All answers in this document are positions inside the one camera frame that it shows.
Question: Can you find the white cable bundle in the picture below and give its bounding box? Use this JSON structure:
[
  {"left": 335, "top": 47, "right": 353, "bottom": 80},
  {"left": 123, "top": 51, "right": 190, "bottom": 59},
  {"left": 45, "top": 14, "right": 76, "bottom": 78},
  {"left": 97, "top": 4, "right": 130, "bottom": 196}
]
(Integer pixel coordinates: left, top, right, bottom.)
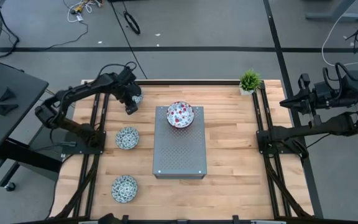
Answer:
[{"left": 66, "top": 0, "right": 104, "bottom": 24}]

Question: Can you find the curved black cable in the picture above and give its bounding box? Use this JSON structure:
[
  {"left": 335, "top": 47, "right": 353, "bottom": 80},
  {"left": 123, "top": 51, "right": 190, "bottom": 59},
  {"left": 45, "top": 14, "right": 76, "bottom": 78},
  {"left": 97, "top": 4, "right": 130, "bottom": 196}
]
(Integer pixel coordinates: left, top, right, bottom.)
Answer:
[{"left": 45, "top": 21, "right": 90, "bottom": 50}]

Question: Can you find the black triangular bracket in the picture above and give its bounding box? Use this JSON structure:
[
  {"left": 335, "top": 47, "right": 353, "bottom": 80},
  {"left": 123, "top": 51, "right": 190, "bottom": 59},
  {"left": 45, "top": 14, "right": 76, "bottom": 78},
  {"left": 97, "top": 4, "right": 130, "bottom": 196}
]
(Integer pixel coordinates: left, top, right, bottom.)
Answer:
[
  {"left": 0, "top": 86, "right": 17, "bottom": 101},
  {"left": 0, "top": 103, "right": 20, "bottom": 117}
]

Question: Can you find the black coiled cable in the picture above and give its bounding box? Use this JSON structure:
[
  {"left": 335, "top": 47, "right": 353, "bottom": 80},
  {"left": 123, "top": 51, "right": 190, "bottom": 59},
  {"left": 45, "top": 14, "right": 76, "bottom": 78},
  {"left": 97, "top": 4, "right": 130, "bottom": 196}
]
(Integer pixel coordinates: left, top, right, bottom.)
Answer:
[{"left": 122, "top": 11, "right": 142, "bottom": 35}]

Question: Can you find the grey desk leg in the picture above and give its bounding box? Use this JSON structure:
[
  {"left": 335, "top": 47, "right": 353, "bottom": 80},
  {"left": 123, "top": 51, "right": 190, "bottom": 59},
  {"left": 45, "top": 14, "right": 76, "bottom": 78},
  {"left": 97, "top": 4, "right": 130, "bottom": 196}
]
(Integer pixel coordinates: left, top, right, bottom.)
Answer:
[{"left": 305, "top": 0, "right": 358, "bottom": 23}]

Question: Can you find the small potted green plant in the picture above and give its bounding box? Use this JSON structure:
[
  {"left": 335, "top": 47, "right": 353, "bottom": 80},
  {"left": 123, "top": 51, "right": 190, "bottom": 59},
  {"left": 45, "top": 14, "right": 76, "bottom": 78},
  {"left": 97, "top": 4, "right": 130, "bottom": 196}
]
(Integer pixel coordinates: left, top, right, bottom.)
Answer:
[{"left": 239, "top": 68, "right": 262, "bottom": 96}]

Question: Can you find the black desk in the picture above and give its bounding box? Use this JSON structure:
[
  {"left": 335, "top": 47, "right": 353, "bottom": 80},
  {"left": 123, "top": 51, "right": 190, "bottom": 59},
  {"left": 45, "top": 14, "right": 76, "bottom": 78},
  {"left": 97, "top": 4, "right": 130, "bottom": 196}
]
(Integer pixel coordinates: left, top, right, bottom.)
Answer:
[{"left": 0, "top": 58, "right": 65, "bottom": 193}]

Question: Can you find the thin straight black cable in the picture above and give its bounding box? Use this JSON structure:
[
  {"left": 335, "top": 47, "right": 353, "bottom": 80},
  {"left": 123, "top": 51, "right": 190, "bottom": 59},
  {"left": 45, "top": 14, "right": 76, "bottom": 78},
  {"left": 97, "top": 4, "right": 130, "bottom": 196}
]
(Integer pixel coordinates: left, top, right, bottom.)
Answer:
[{"left": 109, "top": 0, "right": 149, "bottom": 80}]

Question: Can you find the long white cable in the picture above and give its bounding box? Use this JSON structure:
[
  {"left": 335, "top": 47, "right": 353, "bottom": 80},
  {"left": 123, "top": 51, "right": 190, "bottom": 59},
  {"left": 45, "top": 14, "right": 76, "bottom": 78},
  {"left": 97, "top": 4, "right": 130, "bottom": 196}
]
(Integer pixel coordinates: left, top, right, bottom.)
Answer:
[{"left": 321, "top": 0, "right": 358, "bottom": 68}]

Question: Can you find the grey perforated metal riser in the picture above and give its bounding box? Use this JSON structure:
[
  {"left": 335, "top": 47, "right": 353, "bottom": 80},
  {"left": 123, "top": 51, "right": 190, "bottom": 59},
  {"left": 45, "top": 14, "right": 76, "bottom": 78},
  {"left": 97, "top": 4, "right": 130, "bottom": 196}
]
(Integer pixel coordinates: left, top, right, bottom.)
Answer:
[{"left": 152, "top": 105, "right": 208, "bottom": 180}]

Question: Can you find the blue-green patterned mini bowl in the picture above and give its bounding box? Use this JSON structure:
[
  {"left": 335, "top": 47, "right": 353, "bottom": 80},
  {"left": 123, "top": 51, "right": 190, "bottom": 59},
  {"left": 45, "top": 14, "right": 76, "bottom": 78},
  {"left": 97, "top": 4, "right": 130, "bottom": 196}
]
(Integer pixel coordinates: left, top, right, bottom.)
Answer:
[
  {"left": 114, "top": 126, "right": 140, "bottom": 151},
  {"left": 132, "top": 88, "right": 145, "bottom": 105},
  {"left": 111, "top": 174, "right": 139, "bottom": 204}
]

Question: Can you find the black aluminium table frame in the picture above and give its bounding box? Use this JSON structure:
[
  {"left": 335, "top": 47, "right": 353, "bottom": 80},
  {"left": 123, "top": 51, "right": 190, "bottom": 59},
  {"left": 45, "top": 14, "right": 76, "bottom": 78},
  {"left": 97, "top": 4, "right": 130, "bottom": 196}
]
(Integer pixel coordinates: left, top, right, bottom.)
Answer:
[{"left": 47, "top": 70, "right": 316, "bottom": 224}]

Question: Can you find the red floral ceramic bowl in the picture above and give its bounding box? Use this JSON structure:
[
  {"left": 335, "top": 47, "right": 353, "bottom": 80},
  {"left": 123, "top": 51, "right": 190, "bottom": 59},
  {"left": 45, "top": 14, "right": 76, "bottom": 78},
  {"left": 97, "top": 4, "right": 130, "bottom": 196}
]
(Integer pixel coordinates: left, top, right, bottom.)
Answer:
[{"left": 165, "top": 101, "right": 195, "bottom": 129}]

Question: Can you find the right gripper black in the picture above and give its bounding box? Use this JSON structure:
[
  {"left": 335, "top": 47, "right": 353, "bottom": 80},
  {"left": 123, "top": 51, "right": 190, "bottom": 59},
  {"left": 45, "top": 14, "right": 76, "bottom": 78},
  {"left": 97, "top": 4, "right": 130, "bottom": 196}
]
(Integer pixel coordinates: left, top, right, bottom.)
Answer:
[{"left": 280, "top": 73, "right": 335, "bottom": 127}]

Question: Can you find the person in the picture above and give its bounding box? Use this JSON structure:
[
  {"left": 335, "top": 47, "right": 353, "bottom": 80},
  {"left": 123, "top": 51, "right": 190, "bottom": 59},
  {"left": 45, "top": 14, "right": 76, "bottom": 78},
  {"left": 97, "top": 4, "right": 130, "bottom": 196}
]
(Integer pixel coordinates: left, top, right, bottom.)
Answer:
[{"left": 97, "top": 213, "right": 118, "bottom": 224}]

